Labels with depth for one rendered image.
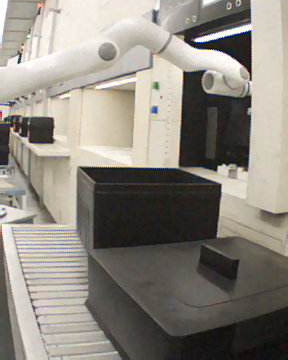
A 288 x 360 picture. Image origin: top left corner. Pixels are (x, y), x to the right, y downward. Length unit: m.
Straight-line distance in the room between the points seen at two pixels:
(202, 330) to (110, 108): 2.69
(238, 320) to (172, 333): 0.08
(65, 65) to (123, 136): 1.92
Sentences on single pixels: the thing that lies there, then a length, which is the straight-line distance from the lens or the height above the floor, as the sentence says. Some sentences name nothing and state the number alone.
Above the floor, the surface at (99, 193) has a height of 0.91.
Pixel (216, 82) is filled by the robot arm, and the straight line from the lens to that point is 1.34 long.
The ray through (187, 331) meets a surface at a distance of 0.38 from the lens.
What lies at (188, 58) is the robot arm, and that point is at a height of 1.27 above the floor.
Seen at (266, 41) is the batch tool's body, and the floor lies 1.27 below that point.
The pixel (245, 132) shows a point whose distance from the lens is 1.46.
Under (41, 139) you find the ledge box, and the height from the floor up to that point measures 0.84.
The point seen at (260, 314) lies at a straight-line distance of 0.43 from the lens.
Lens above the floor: 1.05
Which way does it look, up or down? 7 degrees down
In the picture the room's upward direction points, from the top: 3 degrees clockwise
